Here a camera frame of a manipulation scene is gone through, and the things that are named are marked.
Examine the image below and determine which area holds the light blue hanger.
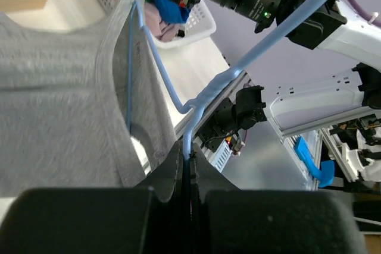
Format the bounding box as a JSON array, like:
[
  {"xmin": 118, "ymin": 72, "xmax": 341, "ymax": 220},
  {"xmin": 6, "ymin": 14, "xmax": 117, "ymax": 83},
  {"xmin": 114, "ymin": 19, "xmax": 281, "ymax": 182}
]
[{"xmin": 131, "ymin": 0, "xmax": 327, "ymax": 162}]

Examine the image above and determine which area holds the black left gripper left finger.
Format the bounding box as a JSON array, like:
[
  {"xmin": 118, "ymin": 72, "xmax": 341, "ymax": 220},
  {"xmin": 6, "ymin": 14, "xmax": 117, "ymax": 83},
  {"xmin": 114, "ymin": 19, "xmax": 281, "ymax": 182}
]
[{"xmin": 1, "ymin": 141, "xmax": 184, "ymax": 253}]

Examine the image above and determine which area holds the mauve pink tank top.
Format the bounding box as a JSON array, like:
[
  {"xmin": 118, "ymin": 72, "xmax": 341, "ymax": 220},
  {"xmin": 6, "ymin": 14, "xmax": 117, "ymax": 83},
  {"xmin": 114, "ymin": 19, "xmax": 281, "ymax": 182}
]
[{"xmin": 144, "ymin": 2, "xmax": 185, "ymax": 42}]

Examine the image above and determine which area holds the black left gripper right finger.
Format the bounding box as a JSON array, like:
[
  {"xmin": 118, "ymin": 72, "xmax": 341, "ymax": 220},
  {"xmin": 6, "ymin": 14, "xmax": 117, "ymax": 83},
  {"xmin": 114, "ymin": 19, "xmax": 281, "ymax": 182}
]
[{"xmin": 190, "ymin": 145, "xmax": 367, "ymax": 253}]

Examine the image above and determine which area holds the grey tank top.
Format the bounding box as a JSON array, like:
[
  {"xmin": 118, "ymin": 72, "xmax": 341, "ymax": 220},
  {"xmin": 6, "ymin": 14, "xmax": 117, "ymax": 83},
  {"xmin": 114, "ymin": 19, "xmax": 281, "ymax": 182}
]
[{"xmin": 1, "ymin": 0, "xmax": 176, "ymax": 197}]

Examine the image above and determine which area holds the white slotted cable duct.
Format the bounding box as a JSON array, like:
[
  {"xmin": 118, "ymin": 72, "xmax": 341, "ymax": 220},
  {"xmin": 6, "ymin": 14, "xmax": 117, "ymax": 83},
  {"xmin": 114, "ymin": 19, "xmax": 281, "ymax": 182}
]
[{"xmin": 209, "ymin": 142, "xmax": 232, "ymax": 173}]

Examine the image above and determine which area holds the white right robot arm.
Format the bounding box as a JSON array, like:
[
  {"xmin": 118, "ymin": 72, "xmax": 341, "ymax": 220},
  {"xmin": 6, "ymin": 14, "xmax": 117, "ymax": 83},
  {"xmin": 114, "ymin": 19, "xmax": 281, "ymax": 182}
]
[{"xmin": 171, "ymin": 0, "xmax": 380, "ymax": 136}]

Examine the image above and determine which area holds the blue tank top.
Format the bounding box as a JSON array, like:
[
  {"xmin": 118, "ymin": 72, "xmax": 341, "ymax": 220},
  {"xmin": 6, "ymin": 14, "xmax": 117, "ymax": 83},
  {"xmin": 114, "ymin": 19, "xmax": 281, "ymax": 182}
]
[{"xmin": 152, "ymin": 0, "xmax": 191, "ymax": 24}]

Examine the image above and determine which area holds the white perforated plastic basket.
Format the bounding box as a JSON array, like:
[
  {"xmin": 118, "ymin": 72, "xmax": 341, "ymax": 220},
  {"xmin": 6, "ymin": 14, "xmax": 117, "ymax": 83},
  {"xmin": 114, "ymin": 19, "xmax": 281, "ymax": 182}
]
[{"xmin": 98, "ymin": 0, "xmax": 216, "ymax": 49}]

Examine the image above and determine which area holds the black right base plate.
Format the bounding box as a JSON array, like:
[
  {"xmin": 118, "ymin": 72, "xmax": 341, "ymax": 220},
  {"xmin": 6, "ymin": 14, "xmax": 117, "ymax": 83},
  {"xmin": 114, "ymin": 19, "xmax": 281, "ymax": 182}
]
[{"xmin": 196, "ymin": 98, "xmax": 239, "ymax": 152}]

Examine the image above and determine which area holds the aluminium mounting rail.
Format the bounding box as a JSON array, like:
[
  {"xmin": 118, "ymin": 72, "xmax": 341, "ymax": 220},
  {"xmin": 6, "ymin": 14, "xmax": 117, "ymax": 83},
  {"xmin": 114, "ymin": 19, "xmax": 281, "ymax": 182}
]
[{"xmin": 135, "ymin": 71, "xmax": 251, "ymax": 175}]

